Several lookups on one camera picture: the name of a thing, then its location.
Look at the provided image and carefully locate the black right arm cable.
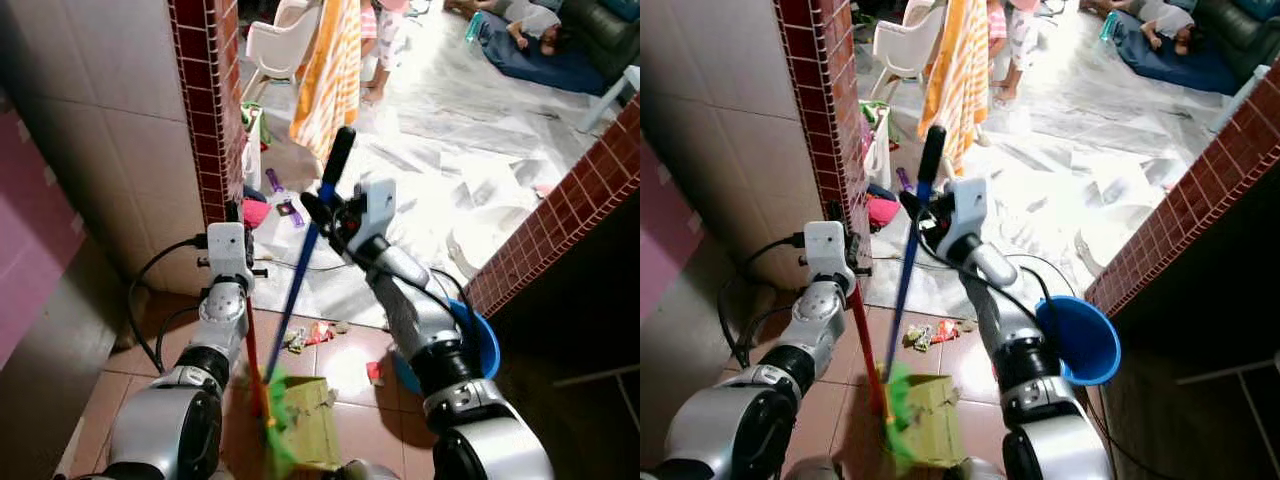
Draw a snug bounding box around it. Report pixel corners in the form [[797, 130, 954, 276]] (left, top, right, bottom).
[[425, 264, 473, 313], [1002, 253, 1063, 303]]

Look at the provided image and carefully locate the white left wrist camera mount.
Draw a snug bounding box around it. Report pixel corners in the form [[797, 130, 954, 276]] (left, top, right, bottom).
[[206, 221, 257, 287], [804, 220, 857, 283]]

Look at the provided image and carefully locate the blue plastic basin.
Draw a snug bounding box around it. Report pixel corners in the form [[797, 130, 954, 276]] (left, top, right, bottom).
[[1034, 294, 1123, 388], [393, 298, 502, 397]]

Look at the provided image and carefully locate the white plastic chair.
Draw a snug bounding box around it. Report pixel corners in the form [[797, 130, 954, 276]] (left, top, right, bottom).
[[242, 0, 323, 103], [870, 0, 948, 103]]

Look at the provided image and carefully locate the blue broom with green bristles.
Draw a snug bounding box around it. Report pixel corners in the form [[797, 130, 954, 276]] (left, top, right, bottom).
[[258, 126, 358, 475], [880, 124, 948, 469]]

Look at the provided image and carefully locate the orange striped hanging towel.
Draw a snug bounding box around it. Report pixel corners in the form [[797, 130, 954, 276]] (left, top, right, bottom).
[[289, 0, 363, 164], [917, 0, 992, 176]]

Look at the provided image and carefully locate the standing child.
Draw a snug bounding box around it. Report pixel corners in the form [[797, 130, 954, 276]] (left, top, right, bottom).
[[359, 0, 413, 107], [986, 0, 1043, 104]]

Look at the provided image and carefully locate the white bag with green items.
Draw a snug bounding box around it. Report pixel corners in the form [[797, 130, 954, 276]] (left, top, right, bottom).
[[240, 100, 272, 193], [859, 99, 897, 193]]

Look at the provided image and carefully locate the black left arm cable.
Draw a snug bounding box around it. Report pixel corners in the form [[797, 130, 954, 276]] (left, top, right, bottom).
[[714, 233, 809, 371], [125, 234, 213, 376]]

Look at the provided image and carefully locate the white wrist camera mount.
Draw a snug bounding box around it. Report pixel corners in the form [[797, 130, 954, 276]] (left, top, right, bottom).
[[804, 220, 857, 283], [944, 177, 992, 253], [206, 221, 257, 287], [352, 179, 399, 253]]

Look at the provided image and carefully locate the red handled cardboard dustpan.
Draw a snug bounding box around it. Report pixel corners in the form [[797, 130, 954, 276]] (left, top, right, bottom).
[[848, 284, 967, 471], [243, 298, 343, 471]]

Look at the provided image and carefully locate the person lying on mattress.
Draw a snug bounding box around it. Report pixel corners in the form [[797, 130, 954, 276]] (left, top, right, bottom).
[[443, 0, 567, 57], [1078, 0, 1203, 57]]

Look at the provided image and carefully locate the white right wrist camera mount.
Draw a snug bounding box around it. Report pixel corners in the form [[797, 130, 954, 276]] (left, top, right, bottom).
[[352, 179, 399, 253], [944, 177, 992, 253]]

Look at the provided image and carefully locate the dark blue floor mattress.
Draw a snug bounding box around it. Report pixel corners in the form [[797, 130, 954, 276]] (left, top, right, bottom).
[[1108, 10, 1243, 98], [474, 10, 617, 98]]

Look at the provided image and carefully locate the metal rack under counter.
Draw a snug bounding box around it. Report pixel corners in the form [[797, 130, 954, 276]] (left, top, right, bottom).
[[550, 362, 641, 433], [1174, 352, 1280, 443]]

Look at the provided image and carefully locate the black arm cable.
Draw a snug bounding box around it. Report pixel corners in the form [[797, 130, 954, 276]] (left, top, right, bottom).
[[714, 233, 809, 371], [425, 264, 473, 313], [1002, 253, 1063, 303], [125, 234, 213, 376]]

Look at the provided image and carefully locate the crumpled snack wrapper litter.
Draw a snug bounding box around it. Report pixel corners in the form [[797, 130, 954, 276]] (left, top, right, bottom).
[[283, 319, 352, 355], [903, 317, 978, 353]]

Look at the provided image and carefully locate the dark green sofa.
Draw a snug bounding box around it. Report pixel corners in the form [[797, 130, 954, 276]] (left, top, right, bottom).
[[558, 0, 641, 83], [1194, 0, 1280, 83]]

